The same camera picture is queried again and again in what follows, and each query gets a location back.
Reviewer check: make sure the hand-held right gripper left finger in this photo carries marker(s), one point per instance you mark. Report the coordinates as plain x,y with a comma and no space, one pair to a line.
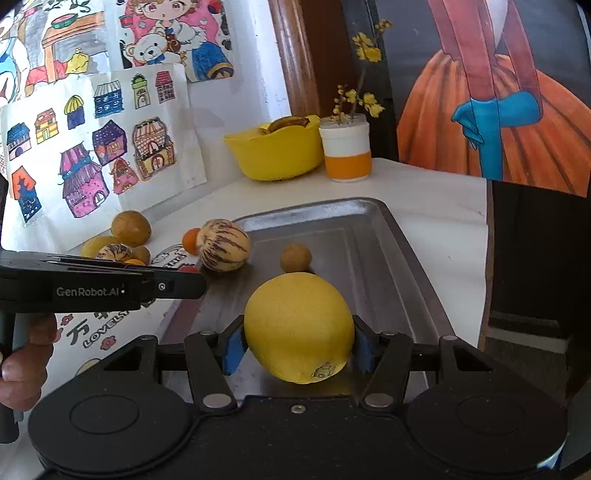
235,346

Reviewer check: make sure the boy with fan drawing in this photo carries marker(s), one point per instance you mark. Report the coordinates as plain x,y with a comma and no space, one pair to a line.
51,41

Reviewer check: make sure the small striped pepino melon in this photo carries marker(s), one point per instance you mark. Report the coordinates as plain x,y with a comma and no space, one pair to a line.
113,253

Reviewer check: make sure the metal baking tray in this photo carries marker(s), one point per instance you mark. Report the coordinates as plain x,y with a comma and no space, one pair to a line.
364,249

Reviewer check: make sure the small brown fruit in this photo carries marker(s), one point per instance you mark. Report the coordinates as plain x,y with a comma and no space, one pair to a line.
141,254

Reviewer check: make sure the large striped pepino melon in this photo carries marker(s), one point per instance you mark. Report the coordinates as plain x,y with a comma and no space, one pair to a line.
224,244

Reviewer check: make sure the white and orange cup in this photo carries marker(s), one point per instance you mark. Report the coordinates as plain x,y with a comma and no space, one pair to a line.
346,152

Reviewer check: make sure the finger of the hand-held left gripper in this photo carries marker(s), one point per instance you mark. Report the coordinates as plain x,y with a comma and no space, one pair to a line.
180,286

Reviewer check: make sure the girl with teddy drawing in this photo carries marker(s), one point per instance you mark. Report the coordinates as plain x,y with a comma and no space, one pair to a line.
175,37

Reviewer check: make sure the small orange kumquat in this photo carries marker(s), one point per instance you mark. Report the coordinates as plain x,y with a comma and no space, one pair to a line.
189,240

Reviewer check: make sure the yellow plastic bowl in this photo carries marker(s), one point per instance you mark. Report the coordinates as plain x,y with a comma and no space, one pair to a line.
272,157

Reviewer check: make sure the brown fruit in bowl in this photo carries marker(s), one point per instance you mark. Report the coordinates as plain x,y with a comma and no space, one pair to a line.
286,122

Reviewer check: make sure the brown wooden door frame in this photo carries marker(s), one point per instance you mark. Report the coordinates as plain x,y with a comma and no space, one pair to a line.
293,55

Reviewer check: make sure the yellow pear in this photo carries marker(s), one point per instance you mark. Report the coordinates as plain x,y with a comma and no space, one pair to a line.
97,247

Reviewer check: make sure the person's left hand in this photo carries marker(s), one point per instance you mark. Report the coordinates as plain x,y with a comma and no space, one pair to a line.
25,374

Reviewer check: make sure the colourful houses drawing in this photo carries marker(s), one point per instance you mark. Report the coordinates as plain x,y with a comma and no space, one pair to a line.
92,152

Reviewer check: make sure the orange tangerine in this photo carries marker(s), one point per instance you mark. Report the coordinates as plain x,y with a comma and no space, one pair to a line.
135,262

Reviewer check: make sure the yellow flower twig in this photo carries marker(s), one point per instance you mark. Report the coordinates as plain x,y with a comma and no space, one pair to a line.
362,50

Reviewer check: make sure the yellow lemon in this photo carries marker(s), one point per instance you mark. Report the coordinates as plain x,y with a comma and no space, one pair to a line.
295,323

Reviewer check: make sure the orange dress wall poster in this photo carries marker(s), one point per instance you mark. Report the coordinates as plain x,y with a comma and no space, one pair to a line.
508,120

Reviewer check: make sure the small brown longan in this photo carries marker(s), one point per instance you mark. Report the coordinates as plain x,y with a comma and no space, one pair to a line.
295,258

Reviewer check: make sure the brown kiwi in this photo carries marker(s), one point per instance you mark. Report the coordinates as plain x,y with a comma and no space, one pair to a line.
131,226

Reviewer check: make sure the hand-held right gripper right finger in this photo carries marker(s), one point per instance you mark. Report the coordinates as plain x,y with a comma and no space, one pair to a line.
364,346

